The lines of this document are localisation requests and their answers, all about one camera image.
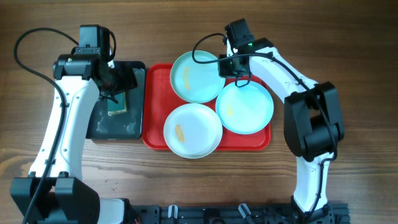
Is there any green yellow scrub sponge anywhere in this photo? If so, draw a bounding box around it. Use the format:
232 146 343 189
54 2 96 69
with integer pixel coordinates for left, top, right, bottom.
108 92 127 116

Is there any light blue plate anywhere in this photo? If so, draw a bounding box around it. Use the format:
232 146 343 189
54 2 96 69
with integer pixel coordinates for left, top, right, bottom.
215 82 274 134
170 51 226 103

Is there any light blue plate top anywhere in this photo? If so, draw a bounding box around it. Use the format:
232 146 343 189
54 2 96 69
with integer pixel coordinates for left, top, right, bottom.
170 51 226 103

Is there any white plate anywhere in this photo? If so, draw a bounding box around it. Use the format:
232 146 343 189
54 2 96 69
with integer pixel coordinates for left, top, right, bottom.
163 103 223 159

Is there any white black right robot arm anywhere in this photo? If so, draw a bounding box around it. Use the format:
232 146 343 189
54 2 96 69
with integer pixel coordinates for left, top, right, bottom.
220 37 345 223

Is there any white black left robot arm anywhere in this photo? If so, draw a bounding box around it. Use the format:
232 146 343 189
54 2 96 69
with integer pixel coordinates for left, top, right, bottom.
10 54 145 223

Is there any black soapy water tray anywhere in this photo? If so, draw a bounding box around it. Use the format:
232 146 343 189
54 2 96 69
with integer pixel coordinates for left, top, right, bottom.
86 61 146 140

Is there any red plastic serving tray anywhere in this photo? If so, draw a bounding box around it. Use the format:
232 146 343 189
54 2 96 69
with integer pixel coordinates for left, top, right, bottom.
142 63 271 151

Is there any black aluminium mounting rail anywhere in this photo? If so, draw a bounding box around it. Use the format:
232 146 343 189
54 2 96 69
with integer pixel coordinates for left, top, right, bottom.
130 202 351 224

